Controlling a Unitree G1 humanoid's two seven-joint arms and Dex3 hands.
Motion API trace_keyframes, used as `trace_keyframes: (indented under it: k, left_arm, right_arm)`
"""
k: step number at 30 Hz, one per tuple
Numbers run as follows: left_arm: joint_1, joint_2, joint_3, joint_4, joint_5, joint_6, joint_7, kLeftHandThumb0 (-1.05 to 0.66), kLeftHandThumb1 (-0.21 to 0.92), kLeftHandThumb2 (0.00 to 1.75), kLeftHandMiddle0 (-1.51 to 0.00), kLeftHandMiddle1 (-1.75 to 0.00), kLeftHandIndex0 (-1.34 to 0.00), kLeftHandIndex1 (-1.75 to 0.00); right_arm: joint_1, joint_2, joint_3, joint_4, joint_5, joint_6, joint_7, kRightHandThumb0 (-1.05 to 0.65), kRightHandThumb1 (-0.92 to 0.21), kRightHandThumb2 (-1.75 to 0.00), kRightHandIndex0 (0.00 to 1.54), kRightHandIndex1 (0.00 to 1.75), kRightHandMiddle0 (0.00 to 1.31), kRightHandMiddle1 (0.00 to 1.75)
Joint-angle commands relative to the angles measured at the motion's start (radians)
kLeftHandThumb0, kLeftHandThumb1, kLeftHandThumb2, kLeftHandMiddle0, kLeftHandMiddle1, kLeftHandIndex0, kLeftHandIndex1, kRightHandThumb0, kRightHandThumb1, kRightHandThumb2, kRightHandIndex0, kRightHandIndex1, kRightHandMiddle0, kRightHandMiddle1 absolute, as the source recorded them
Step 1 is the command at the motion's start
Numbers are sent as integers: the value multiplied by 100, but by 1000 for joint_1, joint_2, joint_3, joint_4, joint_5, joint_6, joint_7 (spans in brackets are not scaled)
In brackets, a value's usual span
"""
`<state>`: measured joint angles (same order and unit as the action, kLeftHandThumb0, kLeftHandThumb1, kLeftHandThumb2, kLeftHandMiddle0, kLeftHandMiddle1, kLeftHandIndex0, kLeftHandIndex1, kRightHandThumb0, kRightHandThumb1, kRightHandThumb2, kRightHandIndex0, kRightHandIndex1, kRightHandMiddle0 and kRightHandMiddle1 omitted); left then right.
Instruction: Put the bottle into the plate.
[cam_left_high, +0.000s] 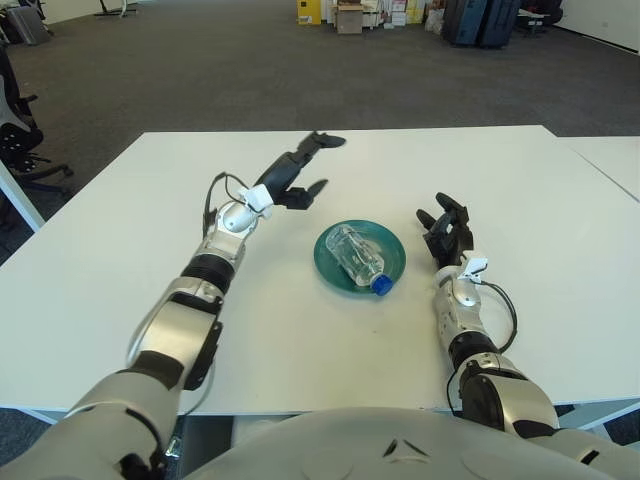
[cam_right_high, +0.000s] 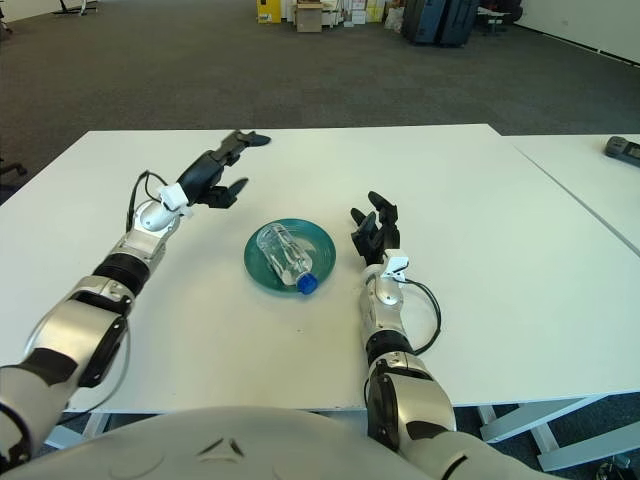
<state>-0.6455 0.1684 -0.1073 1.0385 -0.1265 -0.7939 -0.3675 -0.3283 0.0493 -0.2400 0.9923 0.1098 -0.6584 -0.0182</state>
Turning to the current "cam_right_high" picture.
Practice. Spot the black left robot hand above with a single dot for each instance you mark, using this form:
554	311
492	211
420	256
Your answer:
202	175

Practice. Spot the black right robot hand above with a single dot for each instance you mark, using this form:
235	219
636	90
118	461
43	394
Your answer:
382	237

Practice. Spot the clear bottle with blue cap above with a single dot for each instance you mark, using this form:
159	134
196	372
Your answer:
285	255

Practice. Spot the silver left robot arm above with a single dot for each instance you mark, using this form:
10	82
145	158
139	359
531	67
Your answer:
75	325

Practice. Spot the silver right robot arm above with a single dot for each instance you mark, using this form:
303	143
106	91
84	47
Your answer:
420	395

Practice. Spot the green round plate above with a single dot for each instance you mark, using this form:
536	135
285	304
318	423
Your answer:
322	250

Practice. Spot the yellow box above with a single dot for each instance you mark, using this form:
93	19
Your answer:
269	12

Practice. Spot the brown cardboard box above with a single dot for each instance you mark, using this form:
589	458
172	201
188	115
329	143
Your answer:
309	20

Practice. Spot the chair base with wheels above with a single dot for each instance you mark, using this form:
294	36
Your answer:
75	6

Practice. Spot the white plastic bag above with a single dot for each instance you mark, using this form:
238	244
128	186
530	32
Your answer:
394	20

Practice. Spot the black suitcase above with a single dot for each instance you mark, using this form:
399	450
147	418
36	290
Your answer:
422	22

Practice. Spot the stack of white cartons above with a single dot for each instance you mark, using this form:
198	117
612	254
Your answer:
356	12

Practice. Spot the dark blue suitcase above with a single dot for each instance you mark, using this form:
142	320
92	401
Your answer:
460	22

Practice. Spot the distant black office chair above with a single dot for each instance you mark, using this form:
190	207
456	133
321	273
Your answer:
500	17

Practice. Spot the dark handheld device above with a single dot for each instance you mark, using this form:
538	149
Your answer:
622	149

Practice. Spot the grey robot torso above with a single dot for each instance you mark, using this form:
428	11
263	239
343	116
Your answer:
225	445

